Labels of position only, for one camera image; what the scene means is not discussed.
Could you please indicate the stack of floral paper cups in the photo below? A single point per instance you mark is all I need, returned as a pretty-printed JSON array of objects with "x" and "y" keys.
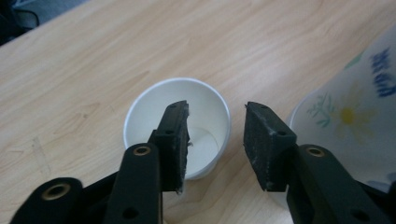
[{"x": 348, "y": 130}]

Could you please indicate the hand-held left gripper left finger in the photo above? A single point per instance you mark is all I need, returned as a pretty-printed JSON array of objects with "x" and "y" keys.
[{"x": 172, "y": 149}]

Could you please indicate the single white paper cup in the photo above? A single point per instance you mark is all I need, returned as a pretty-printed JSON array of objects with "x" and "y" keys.
[{"x": 202, "y": 102}]

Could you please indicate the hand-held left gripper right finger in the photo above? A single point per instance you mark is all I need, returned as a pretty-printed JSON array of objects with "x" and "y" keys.
[{"x": 267, "y": 149}]

